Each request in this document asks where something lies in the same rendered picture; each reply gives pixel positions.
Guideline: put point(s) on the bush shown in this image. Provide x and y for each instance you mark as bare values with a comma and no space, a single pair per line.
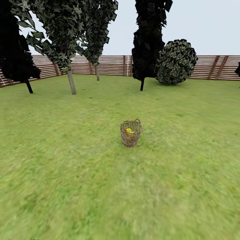
177,61

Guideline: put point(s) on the wicker basket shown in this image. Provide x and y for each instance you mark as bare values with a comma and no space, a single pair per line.
130,139

